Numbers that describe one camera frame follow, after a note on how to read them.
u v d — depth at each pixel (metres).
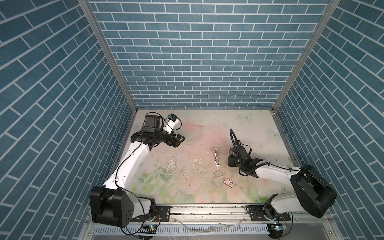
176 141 0.71
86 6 0.70
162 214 0.74
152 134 0.57
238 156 0.69
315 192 0.43
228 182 0.83
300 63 0.93
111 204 0.39
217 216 0.74
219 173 0.87
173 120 0.69
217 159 0.91
